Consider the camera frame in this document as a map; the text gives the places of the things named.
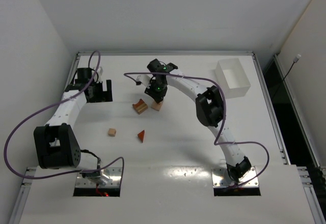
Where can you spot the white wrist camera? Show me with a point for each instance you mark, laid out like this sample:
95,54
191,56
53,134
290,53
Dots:
143,80
99,72

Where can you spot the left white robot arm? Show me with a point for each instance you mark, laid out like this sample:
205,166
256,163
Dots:
56,144

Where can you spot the orange triangle wood block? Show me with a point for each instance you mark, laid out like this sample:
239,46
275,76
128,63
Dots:
141,136

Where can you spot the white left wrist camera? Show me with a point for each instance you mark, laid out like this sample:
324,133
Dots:
99,72

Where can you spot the orange arch wood block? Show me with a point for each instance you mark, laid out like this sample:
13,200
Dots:
140,106

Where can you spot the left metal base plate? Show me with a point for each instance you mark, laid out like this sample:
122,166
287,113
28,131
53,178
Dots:
109,177

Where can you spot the white plastic bin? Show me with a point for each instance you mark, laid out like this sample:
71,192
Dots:
232,78

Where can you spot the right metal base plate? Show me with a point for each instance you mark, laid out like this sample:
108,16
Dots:
221,178

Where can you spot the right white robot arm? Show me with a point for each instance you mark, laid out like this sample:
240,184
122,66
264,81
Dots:
210,110

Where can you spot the light wood block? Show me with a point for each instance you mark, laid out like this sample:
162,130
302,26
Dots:
156,106

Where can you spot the metal base plate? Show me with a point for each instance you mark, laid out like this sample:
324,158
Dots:
221,178
109,177

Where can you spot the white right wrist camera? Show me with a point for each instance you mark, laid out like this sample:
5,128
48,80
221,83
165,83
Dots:
143,80

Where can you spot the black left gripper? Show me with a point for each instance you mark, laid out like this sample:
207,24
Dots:
101,91

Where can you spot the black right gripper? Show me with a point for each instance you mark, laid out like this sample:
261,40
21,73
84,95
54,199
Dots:
155,94

